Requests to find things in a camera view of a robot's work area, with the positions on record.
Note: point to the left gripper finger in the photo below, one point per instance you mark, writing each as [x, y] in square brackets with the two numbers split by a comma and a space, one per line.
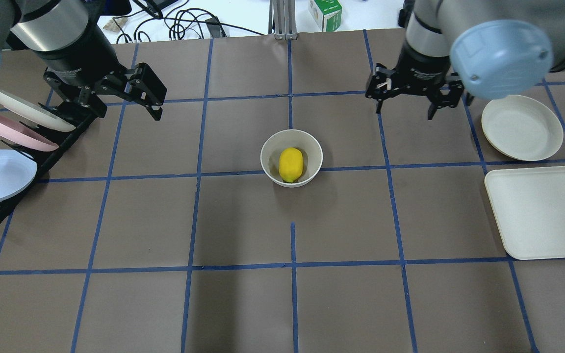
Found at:
[81, 103]
[146, 89]

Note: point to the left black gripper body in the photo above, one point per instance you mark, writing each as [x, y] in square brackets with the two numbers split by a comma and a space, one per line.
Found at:
[77, 55]

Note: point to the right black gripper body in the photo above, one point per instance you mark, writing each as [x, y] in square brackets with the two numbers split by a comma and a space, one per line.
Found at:
[422, 67]

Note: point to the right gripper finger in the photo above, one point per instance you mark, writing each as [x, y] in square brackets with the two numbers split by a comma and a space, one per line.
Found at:
[379, 85]
[439, 100]

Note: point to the cream ceramic bowl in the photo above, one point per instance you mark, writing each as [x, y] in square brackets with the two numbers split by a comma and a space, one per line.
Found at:
[308, 147]

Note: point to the yellow lemon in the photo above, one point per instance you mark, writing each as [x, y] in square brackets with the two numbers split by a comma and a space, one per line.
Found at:
[291, 165]

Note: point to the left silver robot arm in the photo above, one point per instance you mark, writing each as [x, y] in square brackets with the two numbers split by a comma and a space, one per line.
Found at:
[44, 25]

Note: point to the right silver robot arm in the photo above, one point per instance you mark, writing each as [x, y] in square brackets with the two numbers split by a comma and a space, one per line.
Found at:
[466, 49]

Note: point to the cream plate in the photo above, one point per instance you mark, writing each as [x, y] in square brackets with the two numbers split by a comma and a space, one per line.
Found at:
[34, 113]

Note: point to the white round plate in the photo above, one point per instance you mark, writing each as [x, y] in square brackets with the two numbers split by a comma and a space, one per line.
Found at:
[522, 128]

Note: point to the pink plate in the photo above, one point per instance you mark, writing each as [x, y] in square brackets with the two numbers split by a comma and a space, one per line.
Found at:
[20, 134]

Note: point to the green white box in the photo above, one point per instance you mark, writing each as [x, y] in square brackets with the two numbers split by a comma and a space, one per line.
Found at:
[326, 13]

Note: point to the black dish rack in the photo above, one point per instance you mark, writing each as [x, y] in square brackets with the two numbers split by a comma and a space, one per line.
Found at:
[45, 160]

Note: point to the white rectangular tray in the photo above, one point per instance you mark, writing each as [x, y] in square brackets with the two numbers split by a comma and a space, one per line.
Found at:
[529, 208]

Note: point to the aluminium frame post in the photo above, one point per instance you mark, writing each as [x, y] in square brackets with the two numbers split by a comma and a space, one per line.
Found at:
[282, 19]

